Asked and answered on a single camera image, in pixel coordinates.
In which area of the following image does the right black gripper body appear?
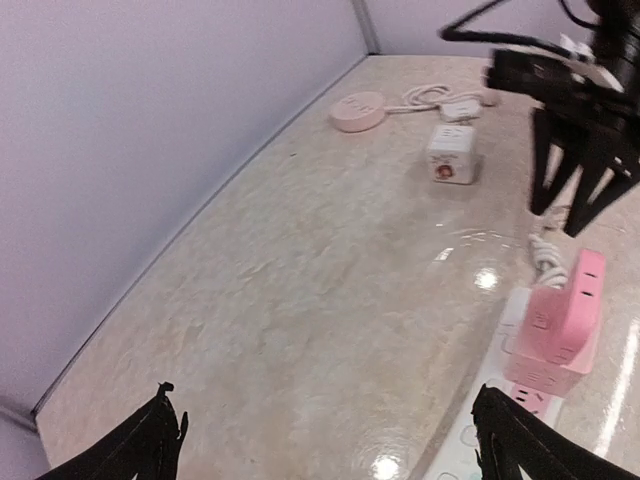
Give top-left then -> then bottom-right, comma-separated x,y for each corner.
532,84 -> 639,165

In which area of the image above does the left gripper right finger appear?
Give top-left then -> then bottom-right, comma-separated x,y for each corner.
472,385 -> 635,480

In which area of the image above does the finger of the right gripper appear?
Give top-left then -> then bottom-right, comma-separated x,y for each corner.
563,151 -> 639,237
529,108 -> 575,216

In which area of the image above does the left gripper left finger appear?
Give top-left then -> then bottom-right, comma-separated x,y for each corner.
40,382 -> 189,480

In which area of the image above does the white multicolour power strip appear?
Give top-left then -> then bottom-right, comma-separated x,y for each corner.
409,286 -> 566,480

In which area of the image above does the white cube socket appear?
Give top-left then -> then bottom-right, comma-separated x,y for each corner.
425,124 -> 477,185

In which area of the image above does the pink cube socket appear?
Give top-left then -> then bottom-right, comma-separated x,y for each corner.
504,287 -> 601,397

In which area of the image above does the pink plug adapter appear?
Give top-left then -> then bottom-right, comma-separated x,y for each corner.
552,249 -> 606,365

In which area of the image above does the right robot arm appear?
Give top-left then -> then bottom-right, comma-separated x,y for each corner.
529,1 -> 639,237

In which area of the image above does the pink round socket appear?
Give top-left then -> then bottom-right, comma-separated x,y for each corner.
329,91 -> 386,133

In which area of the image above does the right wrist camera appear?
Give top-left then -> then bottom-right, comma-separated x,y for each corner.
484,32 -> 639,99

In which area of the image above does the coiled power strip cord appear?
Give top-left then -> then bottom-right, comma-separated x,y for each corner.
527,233 -> 571,289

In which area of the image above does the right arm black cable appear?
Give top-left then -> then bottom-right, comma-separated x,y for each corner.
439,0 -> 601,51

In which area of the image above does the left aluminium frame post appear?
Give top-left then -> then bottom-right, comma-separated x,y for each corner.
350,0 -> 382,56

